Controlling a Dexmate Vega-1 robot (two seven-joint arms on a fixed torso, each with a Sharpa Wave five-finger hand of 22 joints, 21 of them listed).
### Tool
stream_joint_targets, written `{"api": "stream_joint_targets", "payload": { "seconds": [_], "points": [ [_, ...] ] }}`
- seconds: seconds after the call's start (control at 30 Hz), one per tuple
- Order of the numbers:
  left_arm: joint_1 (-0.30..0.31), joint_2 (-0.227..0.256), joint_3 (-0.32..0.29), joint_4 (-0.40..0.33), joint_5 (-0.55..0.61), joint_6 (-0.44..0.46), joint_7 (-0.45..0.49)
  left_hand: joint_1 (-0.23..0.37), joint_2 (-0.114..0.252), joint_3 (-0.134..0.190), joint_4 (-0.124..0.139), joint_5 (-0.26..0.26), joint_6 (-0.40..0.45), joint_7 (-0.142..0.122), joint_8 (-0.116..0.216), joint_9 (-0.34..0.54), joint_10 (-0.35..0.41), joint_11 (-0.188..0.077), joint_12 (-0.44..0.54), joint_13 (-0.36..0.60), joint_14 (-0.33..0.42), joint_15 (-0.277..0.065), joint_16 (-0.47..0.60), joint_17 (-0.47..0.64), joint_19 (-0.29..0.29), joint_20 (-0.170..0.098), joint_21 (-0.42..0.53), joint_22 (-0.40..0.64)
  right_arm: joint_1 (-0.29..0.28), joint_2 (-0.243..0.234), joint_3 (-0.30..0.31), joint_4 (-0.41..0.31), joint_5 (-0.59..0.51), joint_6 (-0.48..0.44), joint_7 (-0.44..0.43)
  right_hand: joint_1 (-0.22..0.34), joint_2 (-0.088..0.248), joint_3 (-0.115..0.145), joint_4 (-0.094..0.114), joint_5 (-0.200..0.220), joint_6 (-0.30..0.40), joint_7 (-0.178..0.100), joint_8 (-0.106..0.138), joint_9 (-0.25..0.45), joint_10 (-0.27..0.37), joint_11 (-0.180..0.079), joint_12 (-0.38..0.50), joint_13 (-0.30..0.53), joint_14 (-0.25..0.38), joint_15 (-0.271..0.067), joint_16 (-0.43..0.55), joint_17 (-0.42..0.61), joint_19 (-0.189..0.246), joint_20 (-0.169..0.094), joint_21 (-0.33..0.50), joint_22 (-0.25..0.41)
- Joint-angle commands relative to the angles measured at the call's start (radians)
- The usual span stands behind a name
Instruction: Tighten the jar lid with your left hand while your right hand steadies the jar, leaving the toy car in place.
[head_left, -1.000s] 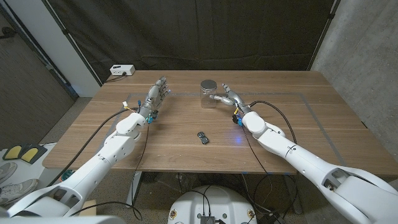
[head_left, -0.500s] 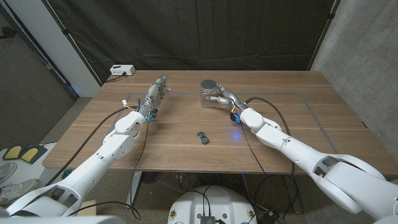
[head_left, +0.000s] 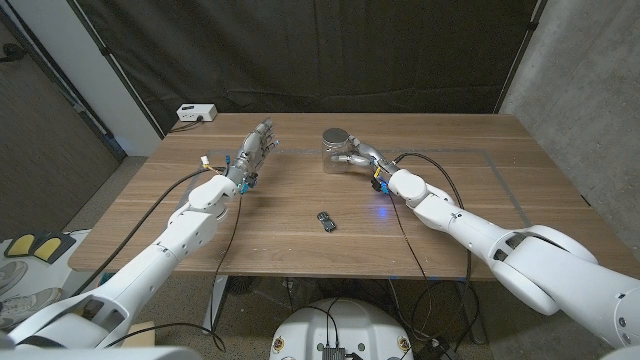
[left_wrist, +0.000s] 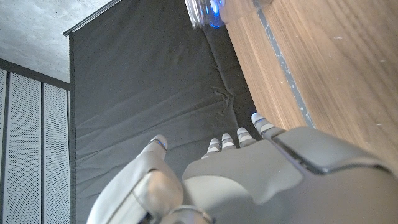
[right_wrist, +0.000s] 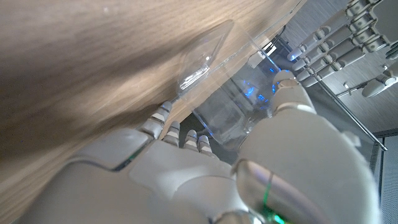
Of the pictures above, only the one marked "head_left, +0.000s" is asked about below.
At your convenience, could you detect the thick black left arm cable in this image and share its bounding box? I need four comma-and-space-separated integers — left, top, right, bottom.
72, 167, 226, 299

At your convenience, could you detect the black power box cable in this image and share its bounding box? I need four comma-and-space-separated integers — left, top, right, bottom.
168, 117, 204, 134

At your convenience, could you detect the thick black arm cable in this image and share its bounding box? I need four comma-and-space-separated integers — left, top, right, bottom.
392, 152, 481, 351
72, 167, 226, 299

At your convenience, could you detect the white power box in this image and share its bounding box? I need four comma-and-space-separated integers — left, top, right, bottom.
176, 103, 219, 123

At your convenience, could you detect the small dark toy car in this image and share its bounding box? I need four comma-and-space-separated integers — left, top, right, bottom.
316, 211, 337, 234

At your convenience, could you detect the grey metal table leg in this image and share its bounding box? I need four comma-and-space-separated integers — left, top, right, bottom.
202, 274, 229, 335
457, 280, 487, 346

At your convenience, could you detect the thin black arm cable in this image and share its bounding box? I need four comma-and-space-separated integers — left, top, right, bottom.
385, 192, 436, 321
102, 192, 244, 354

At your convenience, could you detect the silver metal jar lid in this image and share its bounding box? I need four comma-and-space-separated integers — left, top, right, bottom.
322, 127, 351, 147

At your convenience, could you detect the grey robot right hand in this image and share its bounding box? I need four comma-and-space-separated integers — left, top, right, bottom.
330, 134, 401, 177

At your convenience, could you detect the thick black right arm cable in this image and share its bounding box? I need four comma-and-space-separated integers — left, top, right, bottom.
392, 152, 481, 351

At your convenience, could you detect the clear glass jar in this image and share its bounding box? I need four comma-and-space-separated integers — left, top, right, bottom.
322, 142, 351, 175

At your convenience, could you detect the black backdrop stand pole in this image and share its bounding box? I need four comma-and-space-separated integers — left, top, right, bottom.
67, 0, 166, 140
494, 0, 547, 115

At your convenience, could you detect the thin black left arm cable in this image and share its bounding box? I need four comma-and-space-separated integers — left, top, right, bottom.
102, 192, 244, 354

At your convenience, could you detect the grey sneaker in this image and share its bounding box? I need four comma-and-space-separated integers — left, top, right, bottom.
0, 259, 29, 296
0, 287, 64, 329

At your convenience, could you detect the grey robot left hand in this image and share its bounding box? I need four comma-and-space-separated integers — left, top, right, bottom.
227, 118, 280, 186

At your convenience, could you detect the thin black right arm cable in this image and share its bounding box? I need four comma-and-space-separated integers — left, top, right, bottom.
385, 192, 436, 321

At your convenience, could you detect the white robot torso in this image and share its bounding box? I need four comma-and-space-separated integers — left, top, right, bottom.
269, 298, 415, 360

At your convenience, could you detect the black floor device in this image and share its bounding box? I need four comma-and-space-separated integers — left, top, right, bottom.
417, 337, 459, 360

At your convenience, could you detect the brown cardboard piece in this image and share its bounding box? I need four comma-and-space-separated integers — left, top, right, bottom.
122, 321, 156, 349

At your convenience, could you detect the black backdrop curtain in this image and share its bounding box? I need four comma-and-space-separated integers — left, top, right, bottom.
74, 0, 546, 137

